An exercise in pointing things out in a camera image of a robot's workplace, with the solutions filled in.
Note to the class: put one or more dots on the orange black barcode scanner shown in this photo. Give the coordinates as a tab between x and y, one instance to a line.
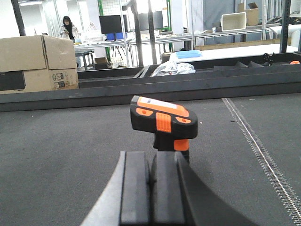
172	125

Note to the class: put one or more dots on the crumpled silver plastic bag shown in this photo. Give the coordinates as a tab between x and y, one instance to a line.
173	68

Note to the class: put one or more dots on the blue plastic tray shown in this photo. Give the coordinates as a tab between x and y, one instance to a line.
188	54

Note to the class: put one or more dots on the black conveyor side rail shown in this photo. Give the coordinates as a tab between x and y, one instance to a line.
218	78

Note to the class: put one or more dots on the person in white coat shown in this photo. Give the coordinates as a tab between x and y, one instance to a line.
69	30

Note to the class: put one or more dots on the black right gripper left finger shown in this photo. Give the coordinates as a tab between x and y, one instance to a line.
125	199

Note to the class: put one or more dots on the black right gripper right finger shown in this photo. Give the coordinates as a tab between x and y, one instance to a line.
180	198

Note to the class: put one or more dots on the black computer monitor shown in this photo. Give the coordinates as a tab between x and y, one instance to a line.
110	24

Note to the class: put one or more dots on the white wire basket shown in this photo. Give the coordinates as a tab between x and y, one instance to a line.
92	37

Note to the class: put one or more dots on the small brown cardboard box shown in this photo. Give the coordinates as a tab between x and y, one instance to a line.
252	14

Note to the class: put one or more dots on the white plastic bin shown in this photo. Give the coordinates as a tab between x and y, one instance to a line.
233	21

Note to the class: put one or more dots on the large brown cardboard box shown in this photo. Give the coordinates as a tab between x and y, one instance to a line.
37	63

